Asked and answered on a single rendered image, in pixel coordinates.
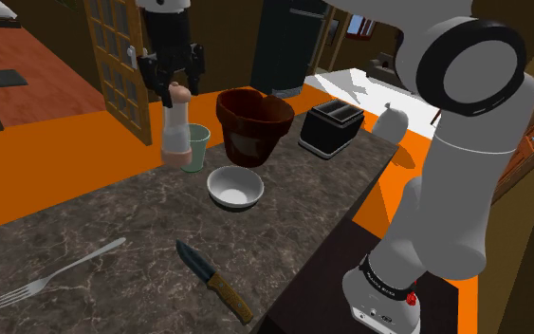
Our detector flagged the white bowl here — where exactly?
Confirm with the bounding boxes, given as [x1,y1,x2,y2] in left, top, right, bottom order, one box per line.
[206,165,266,213]

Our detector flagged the black toaster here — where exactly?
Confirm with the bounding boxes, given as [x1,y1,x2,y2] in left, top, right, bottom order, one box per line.
[297,98,366,161]

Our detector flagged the dark robot stand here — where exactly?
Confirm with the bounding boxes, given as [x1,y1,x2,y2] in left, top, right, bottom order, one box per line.
[251,216,460,334]

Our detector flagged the clear pepper grinder pink ends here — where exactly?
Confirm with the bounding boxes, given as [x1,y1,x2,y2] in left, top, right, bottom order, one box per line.
[160,82,193,168]

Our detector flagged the black refrigerator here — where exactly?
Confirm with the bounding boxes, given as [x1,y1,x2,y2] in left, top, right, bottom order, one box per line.
[249,0,330,100]

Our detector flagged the knife with wooden handle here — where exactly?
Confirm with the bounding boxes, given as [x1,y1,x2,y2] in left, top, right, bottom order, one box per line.
[175,238,255,326]

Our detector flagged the brown flower pot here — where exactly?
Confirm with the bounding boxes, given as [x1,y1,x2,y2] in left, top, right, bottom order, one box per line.
[214,87,296,169]

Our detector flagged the wooden door with panes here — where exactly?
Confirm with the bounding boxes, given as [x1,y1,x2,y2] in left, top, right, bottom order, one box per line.
[83,0,154,147]

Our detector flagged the pale green cup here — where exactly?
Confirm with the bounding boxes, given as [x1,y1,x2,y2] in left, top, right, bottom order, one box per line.
[180,122,212,175]

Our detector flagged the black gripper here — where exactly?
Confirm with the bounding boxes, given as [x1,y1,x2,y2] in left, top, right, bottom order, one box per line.
[137,8,206,110]

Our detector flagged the silver fork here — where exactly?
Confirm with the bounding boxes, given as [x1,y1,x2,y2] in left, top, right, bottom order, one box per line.
[0,236,128,310]

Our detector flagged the white rounded bottle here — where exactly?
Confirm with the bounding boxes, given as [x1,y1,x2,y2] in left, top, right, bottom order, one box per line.
[371,102,410,145]

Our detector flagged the red framed window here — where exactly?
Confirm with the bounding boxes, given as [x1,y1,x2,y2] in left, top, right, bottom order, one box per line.
[345,13,378,42]

